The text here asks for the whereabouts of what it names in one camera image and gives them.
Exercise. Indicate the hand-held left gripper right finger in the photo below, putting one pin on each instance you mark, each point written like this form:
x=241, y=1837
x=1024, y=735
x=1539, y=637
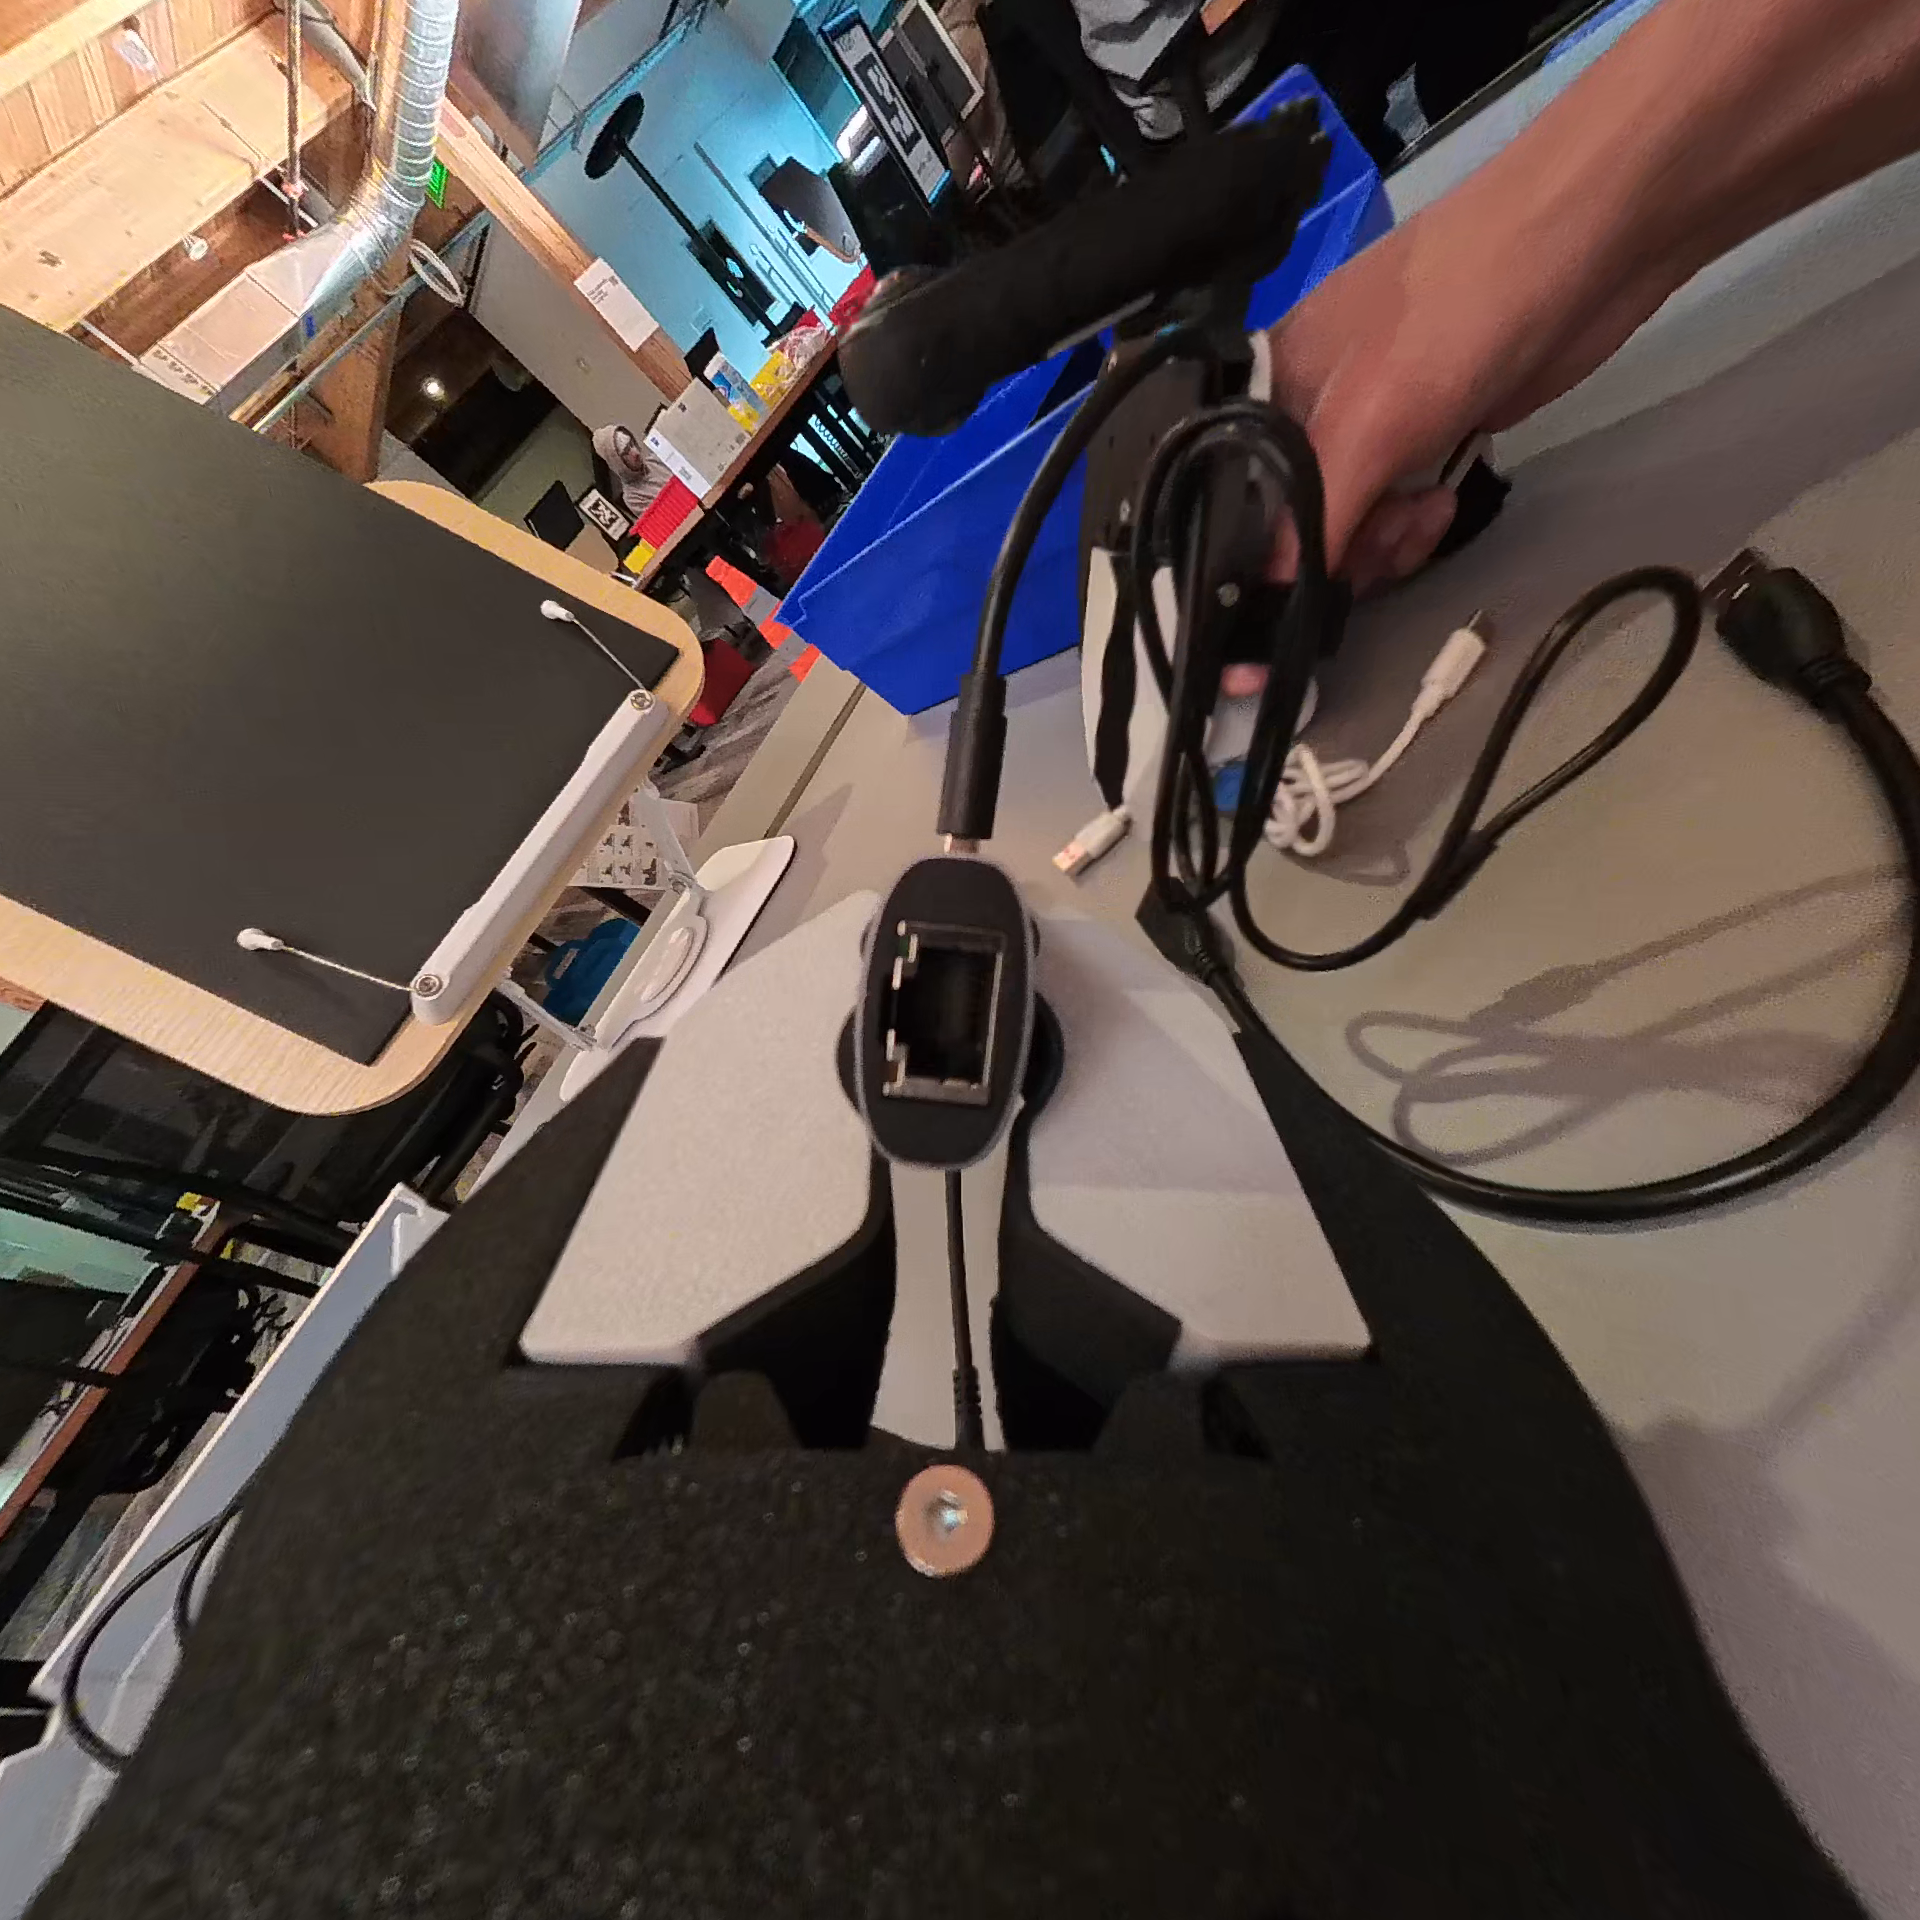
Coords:
x=1200, y=1184

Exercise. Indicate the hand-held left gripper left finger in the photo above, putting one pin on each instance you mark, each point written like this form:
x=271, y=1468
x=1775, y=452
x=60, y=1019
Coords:
x=721, y=1184

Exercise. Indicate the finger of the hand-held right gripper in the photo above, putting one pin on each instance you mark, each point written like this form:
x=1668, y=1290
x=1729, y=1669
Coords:
x=1103, y=647
x=1283, y=723

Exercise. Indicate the blue plastic bin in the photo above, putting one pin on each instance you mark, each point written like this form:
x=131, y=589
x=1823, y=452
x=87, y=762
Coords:
x=931, y=571

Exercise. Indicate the person's right forearm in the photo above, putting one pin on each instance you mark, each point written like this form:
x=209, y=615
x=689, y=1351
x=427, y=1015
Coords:
x=1681, y=179

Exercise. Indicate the grey desk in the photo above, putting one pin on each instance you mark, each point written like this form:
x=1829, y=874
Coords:
x=1727, y=1347

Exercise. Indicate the person's right hand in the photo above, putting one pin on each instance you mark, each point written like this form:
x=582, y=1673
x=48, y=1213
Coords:
x=1395, y=375

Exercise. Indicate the blue box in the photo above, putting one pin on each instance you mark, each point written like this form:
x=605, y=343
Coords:
x=594, y=975

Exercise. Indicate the wooden table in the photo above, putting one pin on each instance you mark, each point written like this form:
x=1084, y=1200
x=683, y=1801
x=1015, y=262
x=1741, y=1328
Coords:
x=748, y=435

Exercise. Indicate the wooden board with dark panel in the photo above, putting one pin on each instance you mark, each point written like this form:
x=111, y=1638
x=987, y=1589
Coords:
x=299, y=677

